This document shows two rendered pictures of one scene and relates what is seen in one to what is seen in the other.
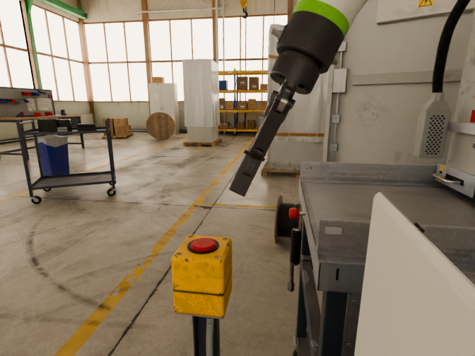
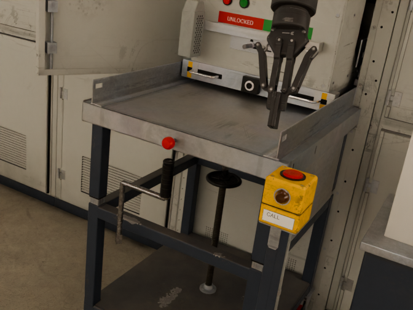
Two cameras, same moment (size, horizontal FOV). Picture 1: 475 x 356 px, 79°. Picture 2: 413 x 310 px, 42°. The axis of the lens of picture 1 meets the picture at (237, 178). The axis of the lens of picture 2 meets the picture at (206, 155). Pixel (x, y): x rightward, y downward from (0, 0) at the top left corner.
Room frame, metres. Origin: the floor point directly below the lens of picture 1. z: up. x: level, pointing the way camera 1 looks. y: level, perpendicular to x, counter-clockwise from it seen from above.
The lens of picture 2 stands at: (0.28, 1.00, 1.28)
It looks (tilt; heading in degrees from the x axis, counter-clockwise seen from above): 21 degrees down; 288
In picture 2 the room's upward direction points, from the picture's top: 7 degrees clockwise
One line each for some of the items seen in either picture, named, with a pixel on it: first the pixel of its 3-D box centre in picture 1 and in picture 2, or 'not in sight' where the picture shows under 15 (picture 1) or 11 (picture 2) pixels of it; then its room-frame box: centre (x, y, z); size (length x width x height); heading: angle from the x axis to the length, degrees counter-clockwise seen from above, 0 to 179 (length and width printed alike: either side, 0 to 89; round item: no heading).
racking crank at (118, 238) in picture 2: (293, 263); (142, 203); (0.83, -0.18, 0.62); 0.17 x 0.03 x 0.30; 171
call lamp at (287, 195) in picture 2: not in sight; (281, 197); (0.42, 0.10, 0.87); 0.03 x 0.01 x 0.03; 171
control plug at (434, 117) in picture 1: (432, 129); (192, 28); (0.91, -0.61, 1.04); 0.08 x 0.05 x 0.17; 81
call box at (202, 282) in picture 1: (203, 273); (288, 198); (0.41, 0.05, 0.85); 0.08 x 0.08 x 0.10; 81
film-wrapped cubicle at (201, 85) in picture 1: (202, 104); not in sight; (8.59, 1.01, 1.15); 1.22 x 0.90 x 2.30; 174
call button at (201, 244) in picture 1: (203, 247); (292, 176); (0.41, 0.05, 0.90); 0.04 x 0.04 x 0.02
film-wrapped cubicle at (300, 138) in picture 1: (302, 103); not in sight; (4.84, -1.06, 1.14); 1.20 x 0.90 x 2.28; 78
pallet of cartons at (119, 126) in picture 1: (117, 127); not in sight; (10.46, 4.33, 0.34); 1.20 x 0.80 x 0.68; 9
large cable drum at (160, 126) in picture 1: (160, 126); not in sight; (9.67, 2.56, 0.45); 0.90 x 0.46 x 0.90; 112
